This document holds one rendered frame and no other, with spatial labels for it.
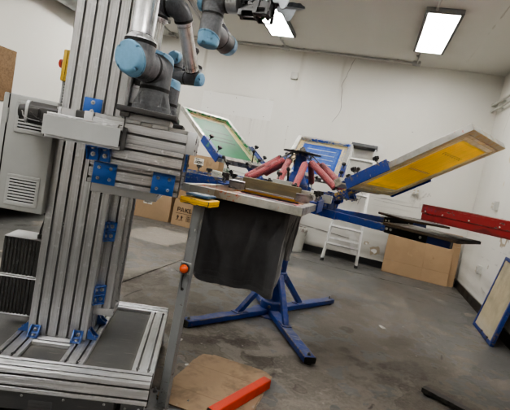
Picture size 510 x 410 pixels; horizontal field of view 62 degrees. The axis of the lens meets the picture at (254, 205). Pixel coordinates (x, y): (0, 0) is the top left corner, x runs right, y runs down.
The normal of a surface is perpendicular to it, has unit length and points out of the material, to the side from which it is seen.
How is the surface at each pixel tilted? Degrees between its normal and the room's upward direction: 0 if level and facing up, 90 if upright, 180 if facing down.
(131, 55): 98
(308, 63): 90
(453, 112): 90
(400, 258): 78
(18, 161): 90
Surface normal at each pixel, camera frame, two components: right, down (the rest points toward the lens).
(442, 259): -0.22, -0.17
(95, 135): 0.11, 0.11
